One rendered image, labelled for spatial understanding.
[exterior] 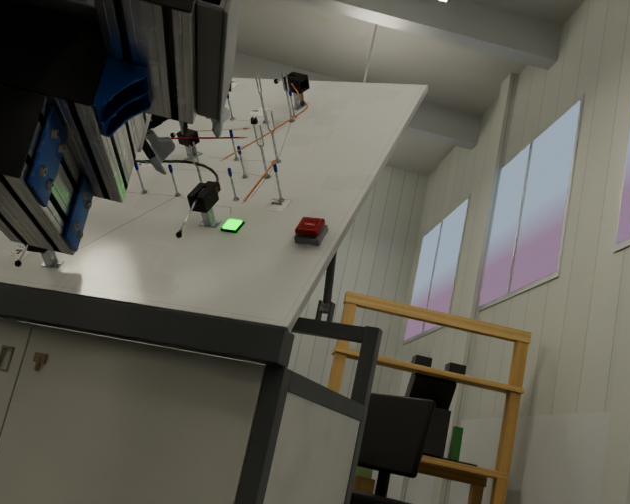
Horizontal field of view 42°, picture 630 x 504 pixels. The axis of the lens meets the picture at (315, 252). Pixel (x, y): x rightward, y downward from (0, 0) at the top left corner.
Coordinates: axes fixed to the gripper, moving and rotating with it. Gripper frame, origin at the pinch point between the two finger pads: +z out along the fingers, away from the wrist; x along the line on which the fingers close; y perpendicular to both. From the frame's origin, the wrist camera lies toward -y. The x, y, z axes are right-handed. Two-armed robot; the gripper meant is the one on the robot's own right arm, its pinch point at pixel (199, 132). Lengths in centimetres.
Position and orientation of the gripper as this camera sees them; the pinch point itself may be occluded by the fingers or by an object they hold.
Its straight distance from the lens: 178.6
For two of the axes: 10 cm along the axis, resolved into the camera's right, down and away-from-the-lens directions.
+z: -0.5, 9.7, 2.3
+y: 4.2, -1.9, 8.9
